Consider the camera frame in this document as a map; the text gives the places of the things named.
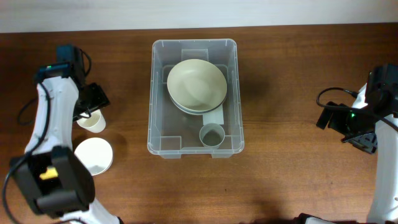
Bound cream plastic cup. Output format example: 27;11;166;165
77;110;106;133

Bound grey plastic cup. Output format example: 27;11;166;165
199;123;225;149

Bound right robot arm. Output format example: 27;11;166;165
326;64;397;223

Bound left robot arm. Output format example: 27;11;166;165
5;44;122;223

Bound white small bowl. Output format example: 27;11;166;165
74;138;113;176

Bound yellow small bowl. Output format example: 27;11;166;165
39;167;58;180

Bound white label in bin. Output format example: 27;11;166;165
203;105;224;125

